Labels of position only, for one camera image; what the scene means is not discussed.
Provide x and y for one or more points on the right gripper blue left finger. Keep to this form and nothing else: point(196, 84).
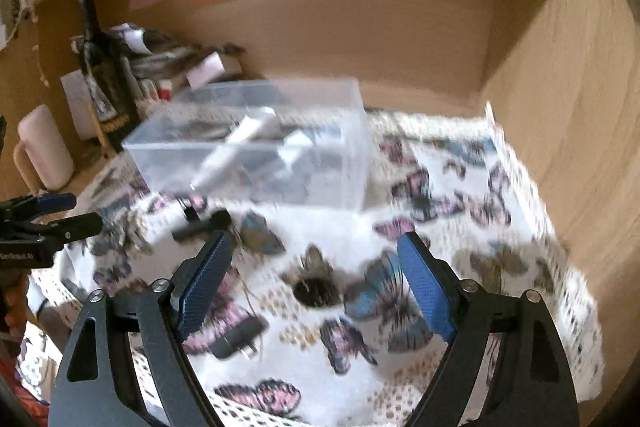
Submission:
point(97, 384)

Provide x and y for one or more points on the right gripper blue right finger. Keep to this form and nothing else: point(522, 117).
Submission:
point(531, 386)

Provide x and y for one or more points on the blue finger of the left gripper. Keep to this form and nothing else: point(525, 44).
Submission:
point(52, 236)
point(29, 208)

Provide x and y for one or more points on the round black compact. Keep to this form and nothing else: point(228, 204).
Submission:
point(316, 292)

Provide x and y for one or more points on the white charger cube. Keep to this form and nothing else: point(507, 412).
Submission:
point(295, 145)

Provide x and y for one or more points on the pink white mug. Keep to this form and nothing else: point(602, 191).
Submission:
point(40, 155)

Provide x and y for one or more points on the small black usb adapter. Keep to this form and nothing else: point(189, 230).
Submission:
point(241, 338)

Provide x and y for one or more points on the dark wine bottle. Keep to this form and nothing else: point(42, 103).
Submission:
point(108, 84)

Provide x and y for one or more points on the stack of books and papers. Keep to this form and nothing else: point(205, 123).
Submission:
point(149, 54)

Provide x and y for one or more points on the butterfly print white cloth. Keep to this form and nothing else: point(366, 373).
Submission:
point(365, 362)

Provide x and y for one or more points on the small pink white box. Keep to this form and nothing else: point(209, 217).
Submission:
point(214, 67)

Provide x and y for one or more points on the clear plastic storage box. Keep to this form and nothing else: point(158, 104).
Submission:
point(170, 145)

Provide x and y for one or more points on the black clip mount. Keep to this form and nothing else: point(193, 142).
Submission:
point(198, 222)

